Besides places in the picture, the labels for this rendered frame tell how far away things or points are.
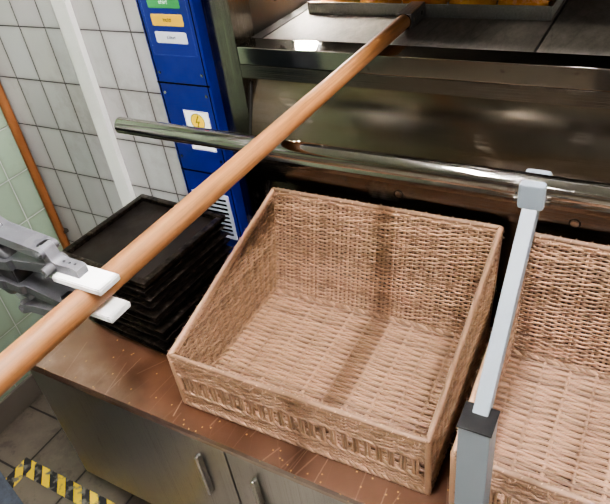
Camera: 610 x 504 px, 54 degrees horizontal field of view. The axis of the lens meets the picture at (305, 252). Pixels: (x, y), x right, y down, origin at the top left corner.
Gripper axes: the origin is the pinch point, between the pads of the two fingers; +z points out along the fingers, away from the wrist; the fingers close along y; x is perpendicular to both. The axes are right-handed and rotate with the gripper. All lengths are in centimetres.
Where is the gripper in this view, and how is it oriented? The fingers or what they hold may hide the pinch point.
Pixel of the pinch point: (92, 291)
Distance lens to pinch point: 68.4
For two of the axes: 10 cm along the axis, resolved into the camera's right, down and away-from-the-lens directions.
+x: -4.7, 5.7, -6.7
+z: 8.7, 2.0, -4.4
